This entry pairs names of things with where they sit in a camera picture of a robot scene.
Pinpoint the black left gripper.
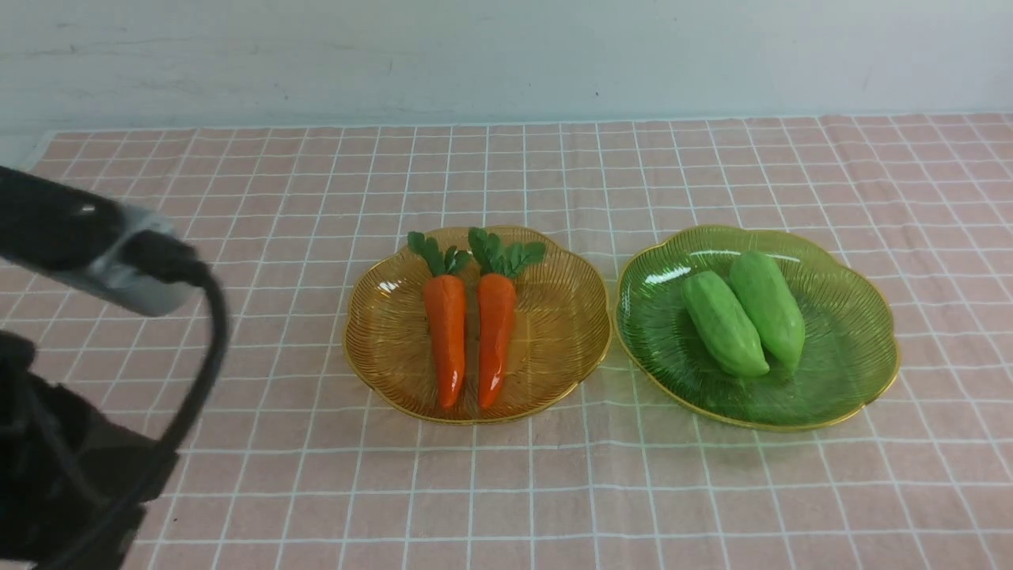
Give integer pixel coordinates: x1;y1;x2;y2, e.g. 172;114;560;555
1;332;180;569

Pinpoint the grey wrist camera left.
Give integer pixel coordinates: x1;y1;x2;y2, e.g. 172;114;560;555
1;167;210;317

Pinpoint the green gourd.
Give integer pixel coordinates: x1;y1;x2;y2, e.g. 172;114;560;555
681;271;770;378
730;250;806;373

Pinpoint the amber glass plate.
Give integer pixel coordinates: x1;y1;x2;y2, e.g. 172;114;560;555
343;225;611;425

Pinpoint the black camera cable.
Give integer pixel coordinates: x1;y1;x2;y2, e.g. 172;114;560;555
32;231;230;570

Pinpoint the pink checked tablecloth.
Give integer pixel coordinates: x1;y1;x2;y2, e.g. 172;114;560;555
13;113;1012;569

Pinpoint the green glass plate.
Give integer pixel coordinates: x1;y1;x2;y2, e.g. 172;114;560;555
615;225;901;432

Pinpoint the orange carrot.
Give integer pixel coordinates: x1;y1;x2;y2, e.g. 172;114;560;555
468;227;547;410
408;231;471;410

